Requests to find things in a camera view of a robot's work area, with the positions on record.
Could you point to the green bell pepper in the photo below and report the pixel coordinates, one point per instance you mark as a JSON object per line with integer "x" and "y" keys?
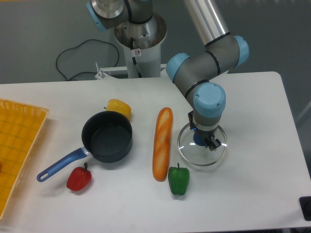
{"x": 179, "y": 178}

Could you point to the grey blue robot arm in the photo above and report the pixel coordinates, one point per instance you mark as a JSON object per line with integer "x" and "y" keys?
{"x": 191, "y": 75}

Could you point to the red bell pepper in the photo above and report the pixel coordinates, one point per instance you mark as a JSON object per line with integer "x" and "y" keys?
{"x": 79, "y": 178}

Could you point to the black saucepan blue handle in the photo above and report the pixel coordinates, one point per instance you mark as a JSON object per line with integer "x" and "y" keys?
{"x": 107, "y": 136}

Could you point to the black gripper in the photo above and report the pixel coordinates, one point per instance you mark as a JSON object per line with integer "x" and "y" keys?
{"x": 204, "y": 134}

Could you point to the yellow bell pepper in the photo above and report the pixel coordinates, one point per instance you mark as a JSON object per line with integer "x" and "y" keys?
{"x": 119, "y": 106}

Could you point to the black object at table corner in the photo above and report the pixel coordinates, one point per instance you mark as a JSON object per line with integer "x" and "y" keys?
{"x": 305, "y": 203}

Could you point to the baguette bread loaf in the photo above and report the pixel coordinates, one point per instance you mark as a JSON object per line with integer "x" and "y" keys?
{"x": 162, "y": 144}

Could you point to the glass lid blue knob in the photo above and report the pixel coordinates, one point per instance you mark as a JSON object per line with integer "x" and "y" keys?
{"x": 194, "y": 151}

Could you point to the yellow plastic basket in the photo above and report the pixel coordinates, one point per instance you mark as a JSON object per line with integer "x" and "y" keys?
{"x": 20, "y": 125}

